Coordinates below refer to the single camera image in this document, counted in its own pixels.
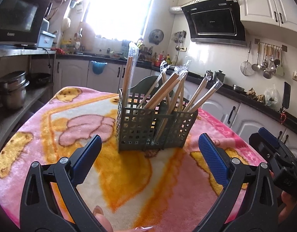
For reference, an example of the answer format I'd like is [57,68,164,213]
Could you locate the white lower cabinets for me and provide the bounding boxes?
[53,58,297,155]

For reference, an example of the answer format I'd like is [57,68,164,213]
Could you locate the blue plastic bag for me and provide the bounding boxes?
[90,60,108,75]

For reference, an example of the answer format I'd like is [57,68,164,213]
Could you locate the black wok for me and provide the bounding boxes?
[29,72,52,87]

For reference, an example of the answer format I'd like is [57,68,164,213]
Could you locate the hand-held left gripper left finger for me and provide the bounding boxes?
[19,135,102,232]

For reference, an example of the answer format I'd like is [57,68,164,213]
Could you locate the dark green plastic utensil holder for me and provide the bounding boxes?
[118,75,198,151]

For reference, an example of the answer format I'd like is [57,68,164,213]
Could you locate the group of condiment bottles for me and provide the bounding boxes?
[144,46,178,66]

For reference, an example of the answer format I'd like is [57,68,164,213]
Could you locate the white upper cabinets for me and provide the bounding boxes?
[237,0,297,29]

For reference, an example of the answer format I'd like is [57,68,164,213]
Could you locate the person's left hand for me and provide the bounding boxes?
[93,205,161,232]

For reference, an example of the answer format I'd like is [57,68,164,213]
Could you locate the white wall cup holder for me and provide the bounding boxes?
[70,0,84,12]

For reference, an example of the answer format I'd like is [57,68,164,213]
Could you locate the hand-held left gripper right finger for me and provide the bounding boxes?
[198,133,278,232]

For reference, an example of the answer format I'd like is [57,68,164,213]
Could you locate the silver vent duct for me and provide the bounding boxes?
[170,0,201,15]

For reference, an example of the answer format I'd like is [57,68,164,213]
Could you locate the steel kitchen shelf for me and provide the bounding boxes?
[0,48,57,155]

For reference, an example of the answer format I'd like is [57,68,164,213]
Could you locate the kitchen window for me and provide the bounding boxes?
[82,0,156,40]

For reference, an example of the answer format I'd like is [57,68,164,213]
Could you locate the small hanging utensils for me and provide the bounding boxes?
[174,30,188,51]

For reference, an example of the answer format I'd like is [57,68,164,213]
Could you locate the white cabinets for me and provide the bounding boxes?
[237,0,297,29]
[53,58,297,155]

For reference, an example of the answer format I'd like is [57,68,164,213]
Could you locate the pink cartoon bear blanket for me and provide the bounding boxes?
[0,86,275,232]

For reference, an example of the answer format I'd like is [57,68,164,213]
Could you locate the grey-blue plastic box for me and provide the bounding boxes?
[37,30,56,49]

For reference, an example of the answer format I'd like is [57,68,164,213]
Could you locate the clear plastic bag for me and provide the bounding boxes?
[263,84,282,107]

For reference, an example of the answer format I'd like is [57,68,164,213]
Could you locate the stack of steel pots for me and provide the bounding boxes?
[0,71,30,110]

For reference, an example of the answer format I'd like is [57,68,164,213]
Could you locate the black countertop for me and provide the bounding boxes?
[55,53,297,131]

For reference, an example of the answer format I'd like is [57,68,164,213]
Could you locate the black microwave oven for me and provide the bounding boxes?
[0,0,51,50]

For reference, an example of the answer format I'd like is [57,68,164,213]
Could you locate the person's right hand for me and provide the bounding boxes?
[278,190,297,225]

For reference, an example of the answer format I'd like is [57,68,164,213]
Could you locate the row of hanging kitchen utensils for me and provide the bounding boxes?
[240,39,288,80]

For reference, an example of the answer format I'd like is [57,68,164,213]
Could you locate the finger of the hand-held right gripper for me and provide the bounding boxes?
[249,132,276,161]
[258,127,282,148]

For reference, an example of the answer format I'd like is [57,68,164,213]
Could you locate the black range hood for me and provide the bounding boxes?
[181,0,247,47]

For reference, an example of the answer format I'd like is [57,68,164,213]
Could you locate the small wall fan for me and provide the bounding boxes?
[148,29,165,45]

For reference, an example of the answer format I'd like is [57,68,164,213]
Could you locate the bunch of chopsticks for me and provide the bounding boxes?
[121,42,223,145]

